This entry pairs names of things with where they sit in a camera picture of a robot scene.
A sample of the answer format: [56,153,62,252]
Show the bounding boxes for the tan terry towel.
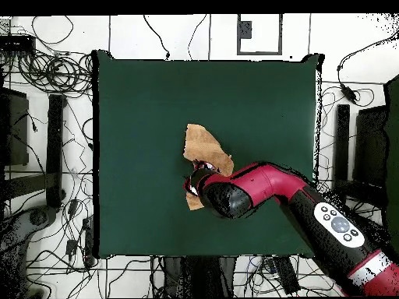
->
[182,123,235,211]

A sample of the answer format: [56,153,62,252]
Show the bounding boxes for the black flat panel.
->
[353,104,389,188]

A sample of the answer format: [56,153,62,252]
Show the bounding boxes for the dark green table cloth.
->
[91,49,323,259]

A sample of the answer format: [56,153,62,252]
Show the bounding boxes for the black power strip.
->
[274,255,301,295]
[83,217,98,269]

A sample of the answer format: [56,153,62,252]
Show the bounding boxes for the black upright bar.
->
[331,104,351,214]
[45,93,67,209]

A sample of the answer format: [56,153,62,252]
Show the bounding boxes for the dark grey stand base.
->
[0,206,58,253]

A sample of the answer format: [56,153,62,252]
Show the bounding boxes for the black horizontal beam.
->
[334,178,387,208]
[2,172,58,200]

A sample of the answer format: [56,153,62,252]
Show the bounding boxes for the small dark grey square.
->
[238,20,252,40]

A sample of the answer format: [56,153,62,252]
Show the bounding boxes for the black square cabinet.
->
[0,86,30,167]

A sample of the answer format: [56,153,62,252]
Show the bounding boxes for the dark green cloth cover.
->
[382,73,399,250]

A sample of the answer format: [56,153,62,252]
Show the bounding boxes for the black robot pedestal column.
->
[161,256,237,298]

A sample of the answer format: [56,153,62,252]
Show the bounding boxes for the black cable with plug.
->
[143,14,171,60]

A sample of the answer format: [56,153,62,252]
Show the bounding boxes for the grey square frame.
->
[236,13,284,56]

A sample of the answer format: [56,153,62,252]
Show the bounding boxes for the black cable with adapter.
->
[336,29,399,105]

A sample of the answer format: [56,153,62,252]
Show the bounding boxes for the coiled black cables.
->
[16,51,94,96]

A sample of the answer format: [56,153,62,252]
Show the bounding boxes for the black switch box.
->
[0,33,37,54]

